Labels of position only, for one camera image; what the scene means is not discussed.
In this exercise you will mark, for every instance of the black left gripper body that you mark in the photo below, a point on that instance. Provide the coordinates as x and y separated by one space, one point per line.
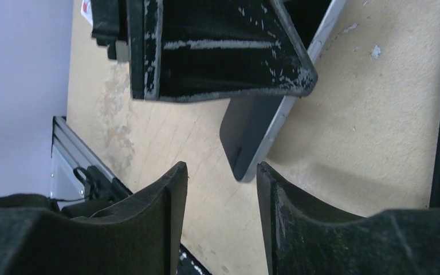
109 28

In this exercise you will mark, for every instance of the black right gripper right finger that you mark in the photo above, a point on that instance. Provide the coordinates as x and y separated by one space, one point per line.
304 235

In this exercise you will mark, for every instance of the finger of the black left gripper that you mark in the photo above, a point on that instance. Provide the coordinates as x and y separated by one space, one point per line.
189 51

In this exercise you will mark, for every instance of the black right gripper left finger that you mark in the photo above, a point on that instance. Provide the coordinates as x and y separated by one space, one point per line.
32 237

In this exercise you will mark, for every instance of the silver phone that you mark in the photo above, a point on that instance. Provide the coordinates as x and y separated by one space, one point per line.
251 124

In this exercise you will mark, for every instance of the small white card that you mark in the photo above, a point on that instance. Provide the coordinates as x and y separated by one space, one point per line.
86 10

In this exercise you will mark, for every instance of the aluminium frame rail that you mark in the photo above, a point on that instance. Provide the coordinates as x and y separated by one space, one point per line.
75 159

